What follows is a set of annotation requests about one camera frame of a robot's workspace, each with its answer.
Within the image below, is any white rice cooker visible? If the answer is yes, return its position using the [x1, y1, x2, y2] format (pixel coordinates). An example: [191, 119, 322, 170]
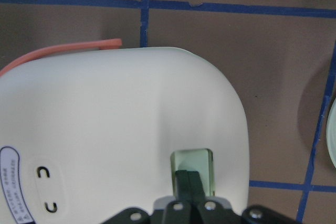
[1, 39, 249, 223]

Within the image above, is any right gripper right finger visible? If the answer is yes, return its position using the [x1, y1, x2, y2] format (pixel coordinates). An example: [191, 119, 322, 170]
[187, 171, 206, 204]

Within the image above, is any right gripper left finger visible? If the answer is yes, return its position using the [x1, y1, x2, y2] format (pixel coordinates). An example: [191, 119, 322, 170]
[174, 170, 191, 201]

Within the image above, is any green plate right side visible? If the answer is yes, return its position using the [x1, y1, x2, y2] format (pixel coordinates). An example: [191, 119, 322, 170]
[326, 100, 336, 167]

